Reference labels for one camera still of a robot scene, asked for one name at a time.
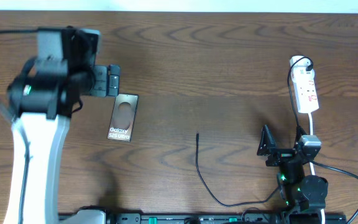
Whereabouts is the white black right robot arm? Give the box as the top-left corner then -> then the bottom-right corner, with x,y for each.
257,126 -> 328,223

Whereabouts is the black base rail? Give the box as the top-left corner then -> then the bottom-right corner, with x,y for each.
57,212 -> 347,224

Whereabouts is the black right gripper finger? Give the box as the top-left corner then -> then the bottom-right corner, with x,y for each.
295,125 -> 306,142
257,125 -> 277,156

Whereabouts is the black USB charging cable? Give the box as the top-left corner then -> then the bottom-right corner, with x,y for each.
195,55 -> 314,208

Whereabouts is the white power strip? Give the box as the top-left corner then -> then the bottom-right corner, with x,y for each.
291,67 -> 319,114

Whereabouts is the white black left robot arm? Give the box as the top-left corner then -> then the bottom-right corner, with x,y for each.
4,57 -> 121,223

